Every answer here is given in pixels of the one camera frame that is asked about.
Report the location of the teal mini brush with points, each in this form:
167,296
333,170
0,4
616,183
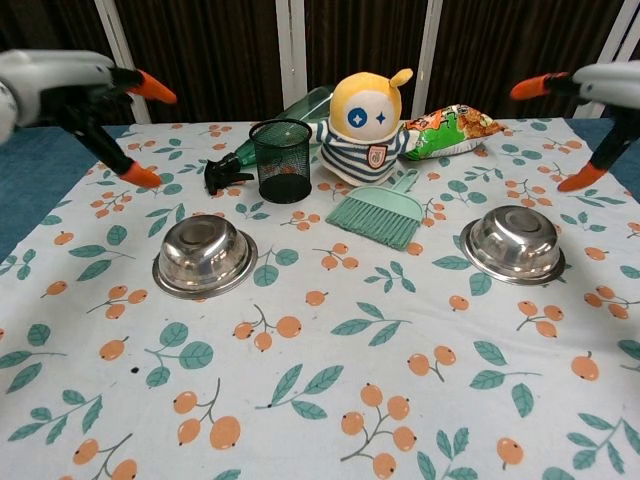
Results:
385,210

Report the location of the green spray bottle black nozzle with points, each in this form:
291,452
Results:
300,112

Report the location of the fruit and leaf print tablecloth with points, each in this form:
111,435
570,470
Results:
320,350

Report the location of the black mesh pen holder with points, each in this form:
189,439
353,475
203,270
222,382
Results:
285,165

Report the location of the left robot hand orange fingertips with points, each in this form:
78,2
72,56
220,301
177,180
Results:
50,85

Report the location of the white frame post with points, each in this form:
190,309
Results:
112,30
620,30
291,50
429,50

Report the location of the yellow plush toy striped shirt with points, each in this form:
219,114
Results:
362,135

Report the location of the green orange snack bag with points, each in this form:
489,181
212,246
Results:
445,132

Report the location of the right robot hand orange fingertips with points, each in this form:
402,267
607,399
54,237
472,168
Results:
615,85

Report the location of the steel bowl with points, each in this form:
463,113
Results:
517,245
202,255

